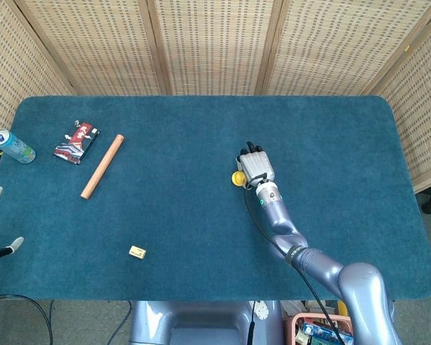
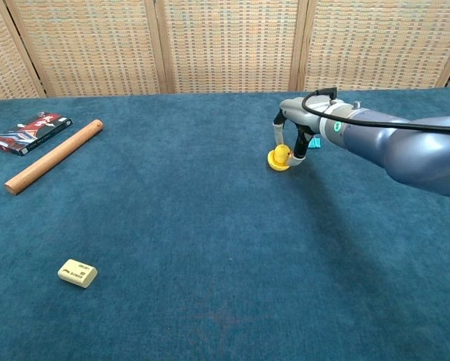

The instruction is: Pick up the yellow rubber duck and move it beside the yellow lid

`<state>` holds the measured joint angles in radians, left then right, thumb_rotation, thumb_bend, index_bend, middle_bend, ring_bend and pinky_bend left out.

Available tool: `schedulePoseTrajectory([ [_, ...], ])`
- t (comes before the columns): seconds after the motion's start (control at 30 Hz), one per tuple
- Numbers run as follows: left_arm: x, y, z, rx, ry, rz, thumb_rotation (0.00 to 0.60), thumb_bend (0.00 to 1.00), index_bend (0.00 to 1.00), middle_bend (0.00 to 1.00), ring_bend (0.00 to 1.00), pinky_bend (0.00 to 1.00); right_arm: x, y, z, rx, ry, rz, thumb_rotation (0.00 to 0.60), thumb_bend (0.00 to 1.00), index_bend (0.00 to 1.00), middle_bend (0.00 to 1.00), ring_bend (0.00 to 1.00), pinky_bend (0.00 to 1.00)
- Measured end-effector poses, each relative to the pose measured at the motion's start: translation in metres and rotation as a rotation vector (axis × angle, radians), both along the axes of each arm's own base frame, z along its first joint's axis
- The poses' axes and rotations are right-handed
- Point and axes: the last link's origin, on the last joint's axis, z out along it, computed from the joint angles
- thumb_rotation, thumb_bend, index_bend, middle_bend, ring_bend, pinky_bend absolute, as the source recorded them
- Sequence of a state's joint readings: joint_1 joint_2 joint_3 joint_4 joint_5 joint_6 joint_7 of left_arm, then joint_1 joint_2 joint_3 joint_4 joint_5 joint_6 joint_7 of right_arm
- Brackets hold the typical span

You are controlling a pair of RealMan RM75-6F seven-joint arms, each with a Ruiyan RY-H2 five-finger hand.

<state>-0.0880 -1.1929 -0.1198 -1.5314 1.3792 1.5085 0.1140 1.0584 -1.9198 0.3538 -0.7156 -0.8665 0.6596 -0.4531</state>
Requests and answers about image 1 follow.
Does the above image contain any woven bamboo folding screen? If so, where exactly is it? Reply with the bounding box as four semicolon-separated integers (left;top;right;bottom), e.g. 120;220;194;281
0;0;431;195

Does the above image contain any black torso cable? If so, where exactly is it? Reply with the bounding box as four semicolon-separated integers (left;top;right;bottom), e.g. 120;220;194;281
248;300;256;345

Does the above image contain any blue-grey robot torso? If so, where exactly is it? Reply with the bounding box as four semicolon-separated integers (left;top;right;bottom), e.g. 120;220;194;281
128;300;285;345

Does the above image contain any blue carpet table cover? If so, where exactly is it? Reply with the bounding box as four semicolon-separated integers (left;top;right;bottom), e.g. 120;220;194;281
0;95;431;301

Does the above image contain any white power strip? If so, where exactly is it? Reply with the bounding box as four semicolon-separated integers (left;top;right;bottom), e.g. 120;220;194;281
254;300;271;321

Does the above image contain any light blue drink can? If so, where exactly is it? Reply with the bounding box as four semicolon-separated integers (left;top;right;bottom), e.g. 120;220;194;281
0;129;37;165

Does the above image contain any blue floor cable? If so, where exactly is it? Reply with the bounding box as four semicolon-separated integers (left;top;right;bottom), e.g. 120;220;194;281
116;300;133;344

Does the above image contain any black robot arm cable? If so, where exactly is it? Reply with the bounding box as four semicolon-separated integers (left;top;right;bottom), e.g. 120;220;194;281
244;172;346;345

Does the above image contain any pink plastic basket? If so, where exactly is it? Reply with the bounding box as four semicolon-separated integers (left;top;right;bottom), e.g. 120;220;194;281
283;312;355;345

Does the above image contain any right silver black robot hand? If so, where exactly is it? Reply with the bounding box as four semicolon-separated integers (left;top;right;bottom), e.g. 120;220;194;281
235;141;276;188

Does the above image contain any black floor cable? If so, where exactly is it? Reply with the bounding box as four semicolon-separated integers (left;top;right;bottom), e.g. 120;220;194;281
0;293;55;345

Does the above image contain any wooden rod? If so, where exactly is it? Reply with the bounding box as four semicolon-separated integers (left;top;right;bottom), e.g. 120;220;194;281
80;134;125;200

